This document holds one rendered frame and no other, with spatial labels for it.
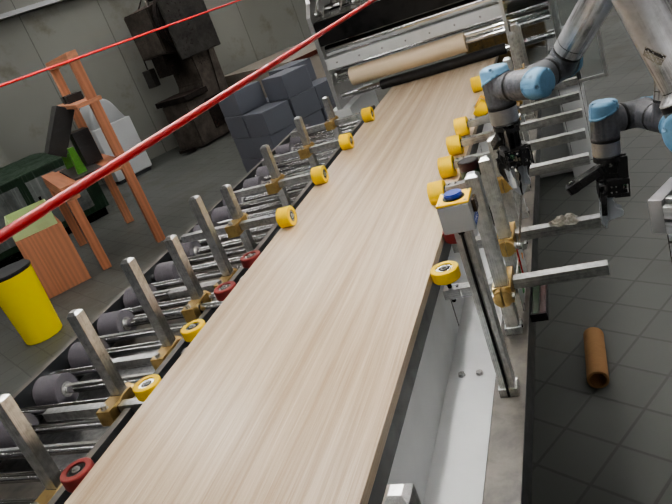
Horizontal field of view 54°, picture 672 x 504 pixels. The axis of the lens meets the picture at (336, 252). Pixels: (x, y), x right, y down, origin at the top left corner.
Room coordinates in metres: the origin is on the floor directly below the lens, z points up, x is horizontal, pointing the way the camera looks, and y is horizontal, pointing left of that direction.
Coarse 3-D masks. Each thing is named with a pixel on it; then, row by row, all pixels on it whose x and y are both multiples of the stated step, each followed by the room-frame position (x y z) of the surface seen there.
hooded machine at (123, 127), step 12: (84, 108) 10.09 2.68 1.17; (108, 108) 10.04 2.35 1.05; (96, 120) 9.91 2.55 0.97; (120, 120) 10.06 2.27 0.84; (96, 132) 9.82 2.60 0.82; (120, 132) 10.01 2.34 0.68; (132, 132) 10.11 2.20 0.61; (96, 144) 9.91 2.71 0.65; (108, 144) 9.87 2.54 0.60; (132, 144) 10.06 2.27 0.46; (144, 156) 10.11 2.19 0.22; (132, 168) 9.97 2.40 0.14; (144, 168) 10.07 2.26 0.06; (120, 180) 9.83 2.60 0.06
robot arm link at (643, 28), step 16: (624, 0) 1.30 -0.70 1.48; (640, 0) 1.28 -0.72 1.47; (656, 0) 1.27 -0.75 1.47; (624, 16) 1.30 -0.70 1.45; (640, 16) 1.28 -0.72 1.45; (656, 16) 1.26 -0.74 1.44; (640, 32) 1.28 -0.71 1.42; (656, 32) 1.26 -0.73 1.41; (640, 48) 1.29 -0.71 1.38; (656, 48) 1.26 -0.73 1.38; (656, 64) 1.26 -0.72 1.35; (656, 80) 1.27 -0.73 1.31
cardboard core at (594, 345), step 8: (592, 328) 2.29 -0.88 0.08; (584, 336) 2.28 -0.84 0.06; (592, 336) 2.24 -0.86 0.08; (600, 336) 2.24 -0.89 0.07; (584, 344) 2.24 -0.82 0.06; (592, 344) 2.19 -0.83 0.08; (600, 344) 2.18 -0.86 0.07; (592, 352) 2.14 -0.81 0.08; (600, 352) 2.13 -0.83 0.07; (592, 360) 2.10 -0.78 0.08; (600, 360) 2.09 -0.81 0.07; (592, 368) 2.05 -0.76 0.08; (600, 368) 2.04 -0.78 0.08; (592, 376) 2.09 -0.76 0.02; (600, 376) 2.08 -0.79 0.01; (608, 376) 2.01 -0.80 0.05; (592, 384) 2.04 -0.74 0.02; (600, 384) 2.04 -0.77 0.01
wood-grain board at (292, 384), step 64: (384, 128) 3.46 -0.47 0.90; (448, 128) 3.00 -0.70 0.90; (320, 192) 2.76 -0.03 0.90; (384, 192) 2.45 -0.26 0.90; (320, 256) 2.06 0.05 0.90; (384, 256) 1.87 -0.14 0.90; (256, 320) 1.76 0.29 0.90; (320, 320) 1.62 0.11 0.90; (384, 320) 1.49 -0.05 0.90; (192, 384) 1.53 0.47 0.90; (256, 384) 1.42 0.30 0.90; (320, 384) 1.31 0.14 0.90; (384, 384) 1.22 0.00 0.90; (128, 448) 1.35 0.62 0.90; (192, 448) 1.25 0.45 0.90; (256, 448) 1.17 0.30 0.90; (320, 448) 1.09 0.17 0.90
